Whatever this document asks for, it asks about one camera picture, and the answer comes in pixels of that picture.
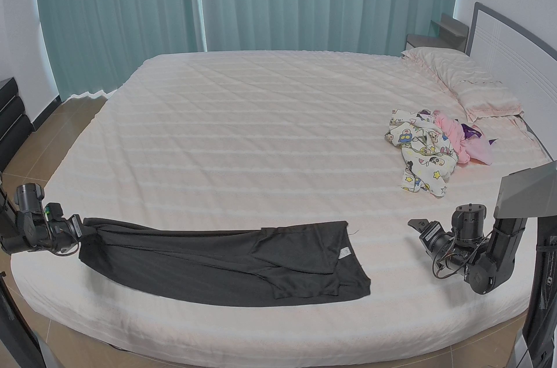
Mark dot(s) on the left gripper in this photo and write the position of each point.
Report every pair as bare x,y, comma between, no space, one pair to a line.
69,232

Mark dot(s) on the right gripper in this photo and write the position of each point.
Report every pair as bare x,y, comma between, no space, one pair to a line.
437,243

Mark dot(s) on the black garment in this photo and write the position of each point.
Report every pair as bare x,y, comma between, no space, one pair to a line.
226,261

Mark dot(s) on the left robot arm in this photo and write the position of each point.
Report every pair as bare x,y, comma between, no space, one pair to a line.
26,229

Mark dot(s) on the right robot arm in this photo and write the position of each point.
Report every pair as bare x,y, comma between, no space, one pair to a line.
500,240

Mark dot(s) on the white printed pyjama garment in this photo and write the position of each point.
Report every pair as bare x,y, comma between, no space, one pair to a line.
424,159

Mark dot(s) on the pink garment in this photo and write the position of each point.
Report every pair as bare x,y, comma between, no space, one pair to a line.
454,133

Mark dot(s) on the purple garment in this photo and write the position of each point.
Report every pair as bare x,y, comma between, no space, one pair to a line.
472,132

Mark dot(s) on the black chest of drawers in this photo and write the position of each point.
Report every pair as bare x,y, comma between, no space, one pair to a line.
11,113

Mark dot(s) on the cream pillow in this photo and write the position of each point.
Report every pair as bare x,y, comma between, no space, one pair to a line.
470,79

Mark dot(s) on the grey bedside table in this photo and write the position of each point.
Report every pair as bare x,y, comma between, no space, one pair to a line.
439,36

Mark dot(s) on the bed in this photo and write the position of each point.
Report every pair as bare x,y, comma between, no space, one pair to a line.
243,131

